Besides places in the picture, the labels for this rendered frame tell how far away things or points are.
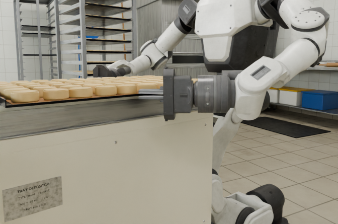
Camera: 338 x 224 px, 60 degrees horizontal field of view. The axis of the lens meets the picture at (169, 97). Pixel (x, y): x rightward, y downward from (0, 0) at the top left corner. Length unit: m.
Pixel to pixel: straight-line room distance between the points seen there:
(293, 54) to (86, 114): 0.50
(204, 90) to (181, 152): 0.26
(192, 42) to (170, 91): 3.95
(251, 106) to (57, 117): 0.42
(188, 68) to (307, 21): 3.81
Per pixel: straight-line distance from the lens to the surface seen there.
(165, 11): 4.42
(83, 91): 0.65
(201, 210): 0.98
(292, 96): 5.24
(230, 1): 1.11
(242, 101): 0.67
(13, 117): 0.63
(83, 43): 2.34
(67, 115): 0.66
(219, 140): 1.13
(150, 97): 0.69
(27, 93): 0.61
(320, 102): 4.95
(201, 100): 0.65
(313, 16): 0.85
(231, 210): 1.31
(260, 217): 1.41
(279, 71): 0.68
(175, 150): 0.83
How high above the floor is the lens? 0.98
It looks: 7 degrees down
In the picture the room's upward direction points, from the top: straight up
